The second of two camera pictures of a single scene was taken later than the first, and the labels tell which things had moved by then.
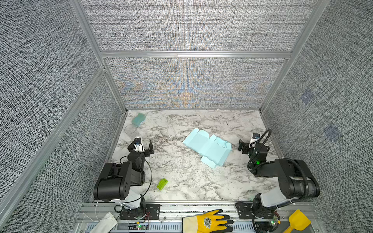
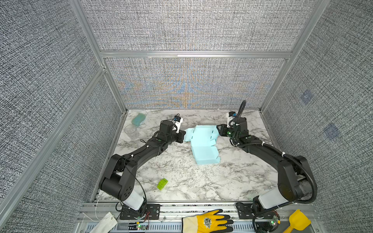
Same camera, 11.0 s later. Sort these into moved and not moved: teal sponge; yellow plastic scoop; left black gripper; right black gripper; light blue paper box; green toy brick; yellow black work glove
Moved: light blue paper box; right black gripper; left black gripper
Not moved: green toy brick; yellow plastic scoop; teal sponge; yellow black work glove
